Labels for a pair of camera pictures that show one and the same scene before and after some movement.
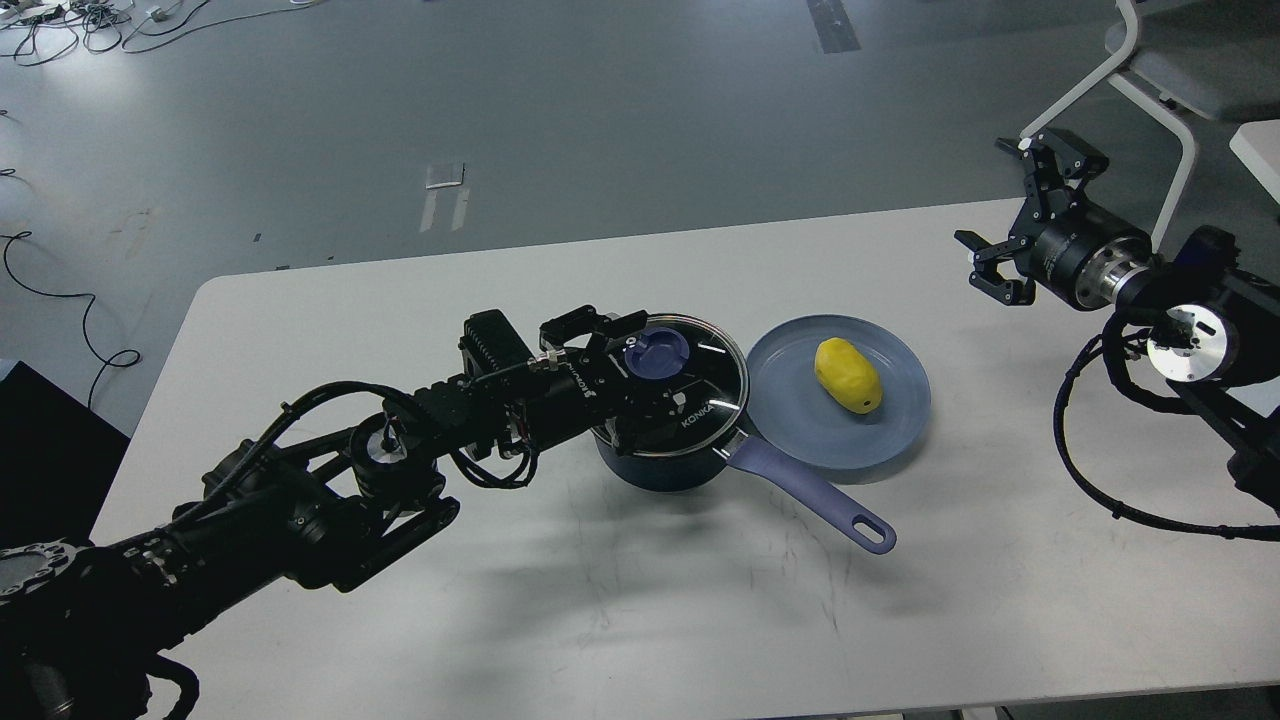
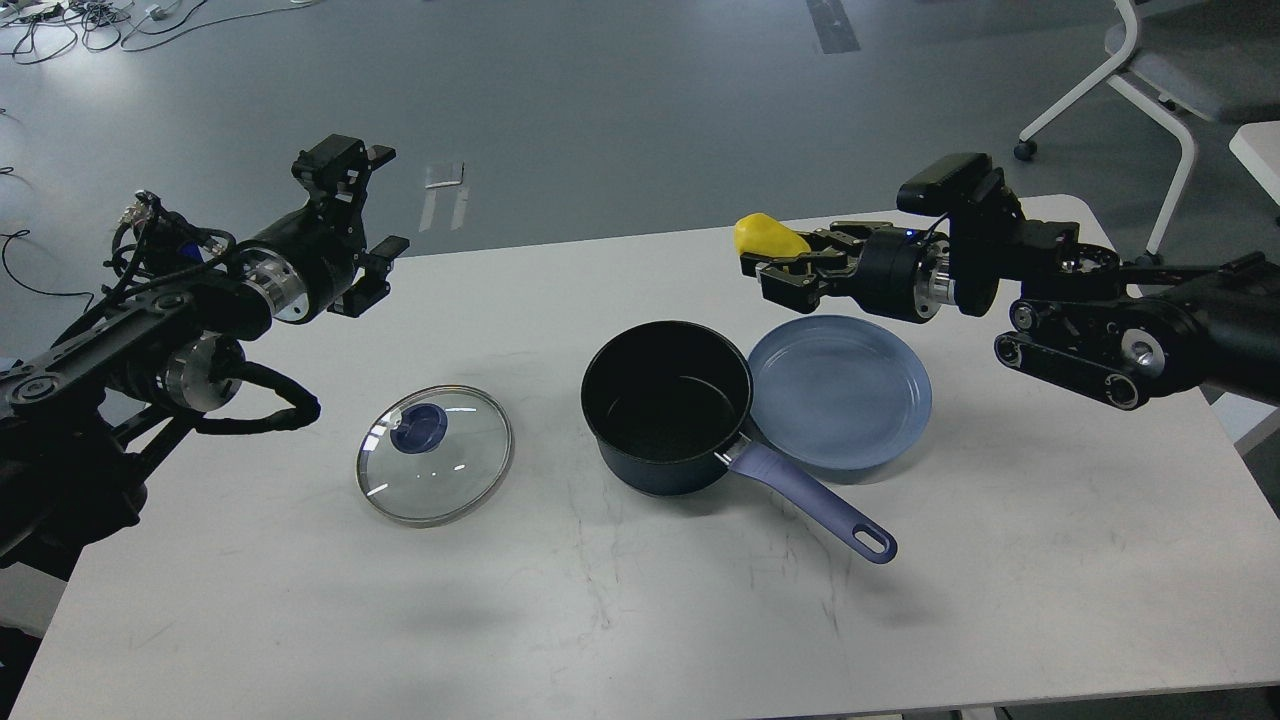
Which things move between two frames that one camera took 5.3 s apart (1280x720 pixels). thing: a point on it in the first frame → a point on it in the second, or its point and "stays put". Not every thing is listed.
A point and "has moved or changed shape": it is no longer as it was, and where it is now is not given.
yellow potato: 848,376 → 763,235
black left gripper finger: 569,328 → 336,173
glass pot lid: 685,389 has moved or changed shape
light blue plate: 787,407 stays put
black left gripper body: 585,385 → 305,261
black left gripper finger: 643,416 → 372,285
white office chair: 1220,58 stays put
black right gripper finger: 986,259 → 798,284
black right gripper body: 1068,247 → 906,273
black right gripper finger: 1054,159 → 826,245
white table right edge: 1257,145 stays put
